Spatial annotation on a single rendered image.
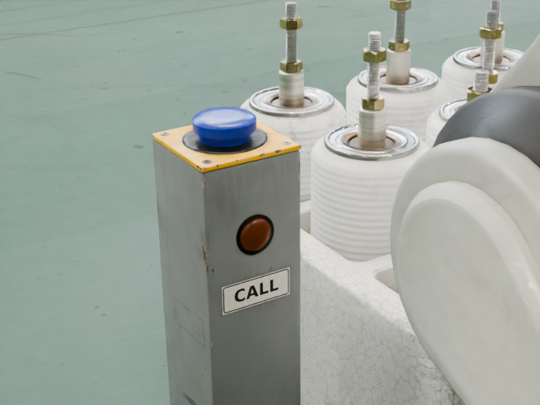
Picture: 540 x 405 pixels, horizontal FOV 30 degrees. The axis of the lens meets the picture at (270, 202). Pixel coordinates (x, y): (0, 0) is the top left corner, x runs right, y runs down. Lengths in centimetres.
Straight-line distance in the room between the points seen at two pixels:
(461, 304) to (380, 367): 33
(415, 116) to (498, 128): 52
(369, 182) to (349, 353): 13
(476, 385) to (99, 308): 72
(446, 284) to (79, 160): 110
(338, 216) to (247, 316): 16
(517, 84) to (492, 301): 9
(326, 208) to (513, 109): 40
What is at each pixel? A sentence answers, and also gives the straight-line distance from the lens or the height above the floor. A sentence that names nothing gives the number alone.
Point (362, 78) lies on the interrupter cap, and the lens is 95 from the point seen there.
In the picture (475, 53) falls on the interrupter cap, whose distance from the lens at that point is 105.
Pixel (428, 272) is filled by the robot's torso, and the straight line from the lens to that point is 42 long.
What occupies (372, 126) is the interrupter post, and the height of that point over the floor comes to 27.
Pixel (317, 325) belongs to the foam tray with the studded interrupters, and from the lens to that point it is 79.
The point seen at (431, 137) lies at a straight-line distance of 86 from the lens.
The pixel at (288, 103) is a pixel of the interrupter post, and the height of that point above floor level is 25.
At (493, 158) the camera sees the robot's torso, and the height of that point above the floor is 40.
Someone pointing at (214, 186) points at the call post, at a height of 30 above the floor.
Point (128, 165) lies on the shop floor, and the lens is 144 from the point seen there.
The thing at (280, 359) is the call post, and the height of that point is 16.
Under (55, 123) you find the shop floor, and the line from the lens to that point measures 163.
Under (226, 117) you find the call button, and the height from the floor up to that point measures 33.
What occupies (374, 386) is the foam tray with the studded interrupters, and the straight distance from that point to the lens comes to 74.
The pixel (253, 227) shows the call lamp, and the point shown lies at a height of 27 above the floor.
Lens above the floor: 54
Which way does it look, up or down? 24 degrees down
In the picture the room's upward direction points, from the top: 1 degrees counter-clockwise
